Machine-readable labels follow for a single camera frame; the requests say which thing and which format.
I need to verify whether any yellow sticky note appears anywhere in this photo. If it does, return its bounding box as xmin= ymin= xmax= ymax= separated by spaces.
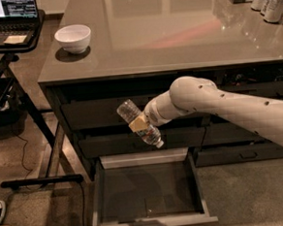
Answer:
xmin=4 ymin=35 xmax=26 ymax=45

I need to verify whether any top left grey drawer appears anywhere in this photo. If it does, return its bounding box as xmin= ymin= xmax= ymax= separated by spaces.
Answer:
xmin=58 ymin=95 xmax=152 ymax=131

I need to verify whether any grey drawer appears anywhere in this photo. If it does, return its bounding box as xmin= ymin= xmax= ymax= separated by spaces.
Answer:
xmin=196 ymin=143 xmax=283 ymax=167
xmin=204 ymin=122 xmax=261 ymax=145
xmin=58 ymin=95 xmax=152 ymax=131
xmin=220 ymin=81 xmax=283 ymax=99
xmin=79 ymin=127 xmax=204 ymax=159

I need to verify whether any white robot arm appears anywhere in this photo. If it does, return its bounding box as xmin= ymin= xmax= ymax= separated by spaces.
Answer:
xmin=130 ymin=76 xmax=283 ymax=146

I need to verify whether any top right grey drawer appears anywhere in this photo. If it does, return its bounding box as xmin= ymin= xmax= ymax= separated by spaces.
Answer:
xmin=220 ymin=81 xmax=283 ymax=99

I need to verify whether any grey drawer cabinet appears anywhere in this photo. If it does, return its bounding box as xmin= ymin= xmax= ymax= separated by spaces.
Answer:
xmin=38 ymin=0 xmax=283 ymax=226

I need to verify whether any open bottom left drawer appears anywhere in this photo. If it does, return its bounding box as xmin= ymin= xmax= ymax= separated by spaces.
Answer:
xmin=87 ymin=148 xmax=218 ymax=226

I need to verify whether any black laptop stand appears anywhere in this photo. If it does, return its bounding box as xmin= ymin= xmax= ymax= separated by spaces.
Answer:
xmin=0 ymin=10 xmax=84 ymax=190

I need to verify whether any black power cable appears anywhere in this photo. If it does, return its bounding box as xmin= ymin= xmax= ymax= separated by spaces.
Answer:
xmin=10 ymin=120 xmax=35 ymax=180

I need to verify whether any middle right grey drawer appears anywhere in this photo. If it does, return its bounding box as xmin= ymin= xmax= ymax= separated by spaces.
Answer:
xmin=204 ymin=122 xmax=261 ymax=145

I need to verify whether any clear plastic water bottle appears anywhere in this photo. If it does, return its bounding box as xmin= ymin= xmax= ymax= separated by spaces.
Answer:
xmin=117 ymin=99 xmax=164 ymax=147

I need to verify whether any white ceramic bowl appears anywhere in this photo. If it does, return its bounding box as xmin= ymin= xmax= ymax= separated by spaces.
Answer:
xmin=54 ymin=24 xmax=91 ymax=54

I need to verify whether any middle left grey drawer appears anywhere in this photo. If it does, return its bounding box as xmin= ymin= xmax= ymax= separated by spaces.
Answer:
xmin=79 ymin=127 xmax=204 ymax=159

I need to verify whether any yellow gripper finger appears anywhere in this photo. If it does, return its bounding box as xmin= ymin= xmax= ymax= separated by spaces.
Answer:
xmin=129 ymin=113 xmax=148 ymax=132

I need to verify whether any open laptop computer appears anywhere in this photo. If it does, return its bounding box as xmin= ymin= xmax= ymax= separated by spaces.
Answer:
xmin=0 ymin=0 xmax=40 ymax=48

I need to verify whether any bottom right grey drawer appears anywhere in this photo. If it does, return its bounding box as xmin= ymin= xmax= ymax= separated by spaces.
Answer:
xmin=196 ymin=143 xmax=283 ymax=167

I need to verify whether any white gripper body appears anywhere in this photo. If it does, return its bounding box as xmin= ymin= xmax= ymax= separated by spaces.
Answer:
xmin=143 ymin=92 xmax=187 ymax=126

